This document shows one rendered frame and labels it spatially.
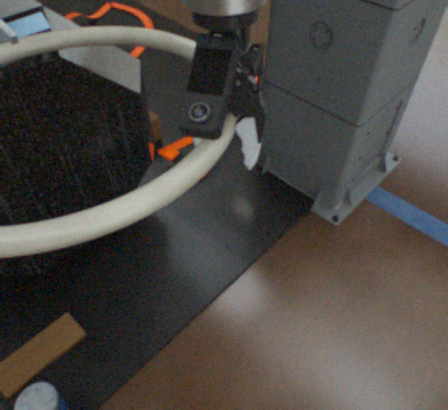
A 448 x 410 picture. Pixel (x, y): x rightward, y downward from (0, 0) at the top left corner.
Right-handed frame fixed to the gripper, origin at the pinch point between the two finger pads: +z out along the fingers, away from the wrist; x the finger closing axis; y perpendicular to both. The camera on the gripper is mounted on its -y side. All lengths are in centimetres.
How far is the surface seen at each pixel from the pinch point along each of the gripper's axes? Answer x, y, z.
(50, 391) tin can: 45, -12, 72
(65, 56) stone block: 50, 42, 9
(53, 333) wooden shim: 58, 7, 82
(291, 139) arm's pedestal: -3, 87, 59
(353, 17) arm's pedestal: -16, 77, 10
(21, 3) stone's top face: 60, 47, -1
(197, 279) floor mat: 21, 35, 84
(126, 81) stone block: 44, 57, 23
